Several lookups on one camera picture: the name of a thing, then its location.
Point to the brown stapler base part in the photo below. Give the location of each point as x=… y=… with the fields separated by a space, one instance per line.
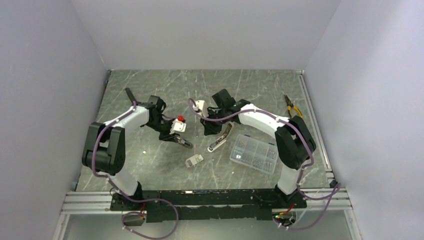
x=181 y=141

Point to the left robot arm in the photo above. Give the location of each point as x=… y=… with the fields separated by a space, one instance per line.
x=105 y=145

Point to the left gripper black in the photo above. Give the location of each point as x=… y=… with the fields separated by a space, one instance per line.
x=167 y=136

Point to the aluminium frame rail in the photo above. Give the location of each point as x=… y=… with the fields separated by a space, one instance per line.
x=320 y=175
x=103 y=202

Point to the white staple box tray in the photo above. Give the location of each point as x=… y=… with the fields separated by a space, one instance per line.
x=193 y=160

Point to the aluminium frame rail front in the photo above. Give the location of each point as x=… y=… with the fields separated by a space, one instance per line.
x=103 y=202

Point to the orange handled pliers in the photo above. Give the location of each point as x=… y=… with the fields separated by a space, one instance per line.
x=292 y=109

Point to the clear plastic screw organizer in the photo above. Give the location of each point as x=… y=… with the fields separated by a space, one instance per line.
x=254 y=154

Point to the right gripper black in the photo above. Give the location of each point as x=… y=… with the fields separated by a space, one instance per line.
x=209 y=128

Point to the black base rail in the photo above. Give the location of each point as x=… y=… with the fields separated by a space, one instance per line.
x=168 y=205

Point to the aluminium frame rail right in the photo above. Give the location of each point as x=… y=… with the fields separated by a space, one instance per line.
x=320 y=175

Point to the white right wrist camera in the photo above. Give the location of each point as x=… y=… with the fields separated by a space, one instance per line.
x=200 y=107

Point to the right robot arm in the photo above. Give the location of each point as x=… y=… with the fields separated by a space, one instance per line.
x=294 y=142

